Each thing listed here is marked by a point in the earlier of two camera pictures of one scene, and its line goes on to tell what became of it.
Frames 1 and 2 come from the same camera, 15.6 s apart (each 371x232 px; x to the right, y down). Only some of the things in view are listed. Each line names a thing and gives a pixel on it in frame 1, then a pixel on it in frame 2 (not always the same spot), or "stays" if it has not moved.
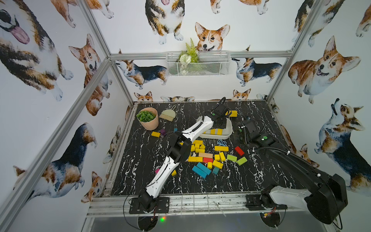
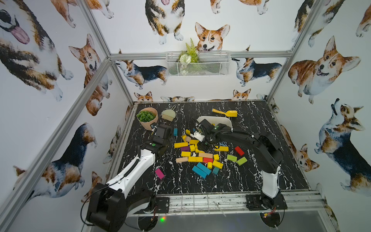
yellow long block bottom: [195, 159] stays
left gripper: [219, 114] → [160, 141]
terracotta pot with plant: [149, 118] stays
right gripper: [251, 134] → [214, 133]
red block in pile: [206, 159] stays
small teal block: [215, 170] stays
